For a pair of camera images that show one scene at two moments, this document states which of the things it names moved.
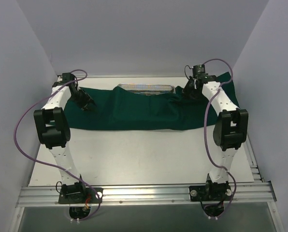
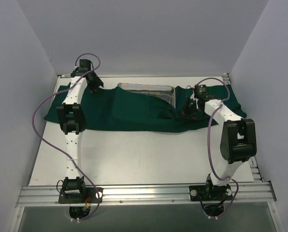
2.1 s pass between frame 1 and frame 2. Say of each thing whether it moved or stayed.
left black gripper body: moved
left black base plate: stayed
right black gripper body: moved
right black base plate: stayed
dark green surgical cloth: stayed
